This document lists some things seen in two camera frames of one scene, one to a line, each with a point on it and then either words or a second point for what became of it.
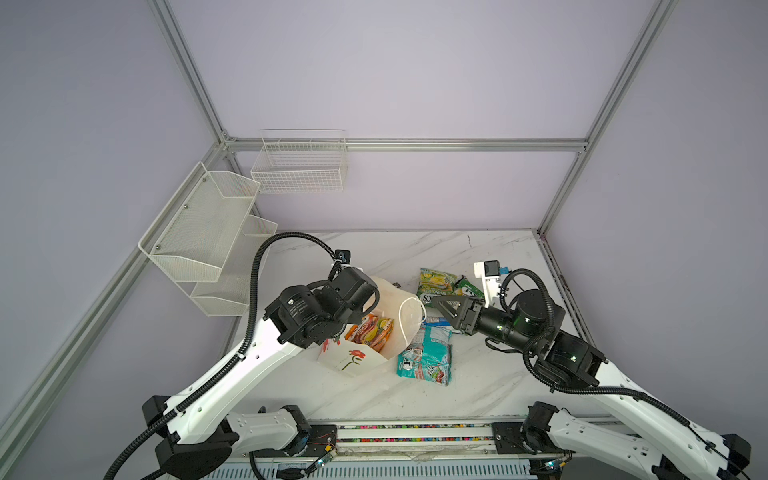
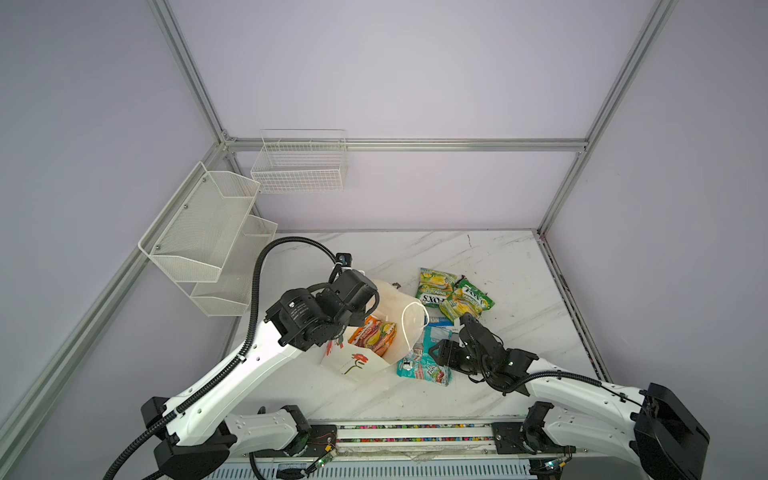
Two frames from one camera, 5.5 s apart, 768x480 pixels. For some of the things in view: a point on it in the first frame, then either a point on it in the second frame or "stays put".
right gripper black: x=473 y=307 -> x=447 y=356
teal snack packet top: x=429 y=357 stays put
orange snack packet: x=373 y=331 stays put
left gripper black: x=356 y=318 stays put
